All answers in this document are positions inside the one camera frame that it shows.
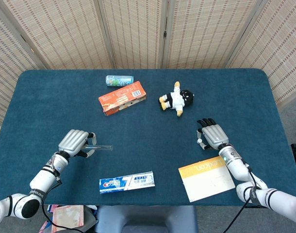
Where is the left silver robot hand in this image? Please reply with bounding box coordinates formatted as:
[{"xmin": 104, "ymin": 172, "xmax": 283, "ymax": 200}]
[{"xmin": 58, "ymin": 129, "xmax": 97, "ymax": 158}]

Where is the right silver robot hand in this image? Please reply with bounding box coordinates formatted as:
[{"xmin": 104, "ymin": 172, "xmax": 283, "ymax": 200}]
[{"xmin": 196, "ymin": 118, "xmax": 230, "ymax": 151}]

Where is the clear glass tube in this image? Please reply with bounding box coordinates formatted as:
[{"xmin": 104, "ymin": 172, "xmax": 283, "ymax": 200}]
[{"xmin": 84, "ymin": 144, "xmax": 113, "ymax": 151}]

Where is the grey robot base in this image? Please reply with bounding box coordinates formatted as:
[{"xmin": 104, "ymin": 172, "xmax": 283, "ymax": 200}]
[{"xmin": 96, "ymin": 205, "xmax": 198, "ymax": 233}]

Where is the teal table cloth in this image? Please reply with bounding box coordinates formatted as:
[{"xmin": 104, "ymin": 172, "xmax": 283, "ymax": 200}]
[{"xmin": 0, "ymin": 68, "xmax": 296, "ymax": 207}]

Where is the yellow white notebook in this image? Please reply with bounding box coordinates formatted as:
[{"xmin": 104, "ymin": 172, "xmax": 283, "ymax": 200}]
[{"xmin": 178, "ymin": 155, "xmax": 236, "ymax": 203}]

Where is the black white plush toy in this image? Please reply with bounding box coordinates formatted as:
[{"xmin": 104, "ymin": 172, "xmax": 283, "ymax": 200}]
[{"xmin": 158, "ymin": 81, "xmax": 195, "ymax": 117}]

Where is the orange snack box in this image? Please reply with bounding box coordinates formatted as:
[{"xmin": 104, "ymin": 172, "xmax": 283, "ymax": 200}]
[{"xmin": 98, "ymin": 81, "xmax": 148, "ymax": 117}]

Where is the blue Crest toothpaste box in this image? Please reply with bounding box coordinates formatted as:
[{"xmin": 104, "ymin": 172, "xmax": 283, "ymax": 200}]
[{"xmin": 99, "ymin": 170, "xmax": 155, "ymax": 195}]

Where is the pink book package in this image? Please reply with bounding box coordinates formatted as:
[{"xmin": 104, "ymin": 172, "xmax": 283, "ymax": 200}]
[{"xmin": 51, "ymin": 205, "xmax": 85, "ymax": 233}]

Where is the light blue drink can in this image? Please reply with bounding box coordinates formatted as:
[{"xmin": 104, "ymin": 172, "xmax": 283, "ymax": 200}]
[{"xmin": 105, "ymin": 75, "xmax": 134, "ymax": 87}]

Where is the bamboo folding screen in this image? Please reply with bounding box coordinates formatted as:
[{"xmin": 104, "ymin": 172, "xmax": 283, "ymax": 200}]
[{"xmin": 0, "ymin": 0, "xmax": 296, "ymax": 122}]

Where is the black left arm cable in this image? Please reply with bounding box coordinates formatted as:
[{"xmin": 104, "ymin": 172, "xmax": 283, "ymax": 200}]
[{"xmin": 41, "ymin": 169, "xmax": 68, "ymax": 231}]

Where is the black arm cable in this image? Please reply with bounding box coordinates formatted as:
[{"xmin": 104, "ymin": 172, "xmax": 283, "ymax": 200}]
[
  {"xmin": 41, "ymin": 169, "xmax": 68, "ymax": 231},
  {"xmin": 223, "ymin": 164, "xmax": 264, "ymax": 233}
]

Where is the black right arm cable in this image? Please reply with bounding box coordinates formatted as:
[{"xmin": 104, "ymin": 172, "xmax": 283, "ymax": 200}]
[{"xmin": 223, "ymin": 164, "xmax": 264, "ymax": 233}]

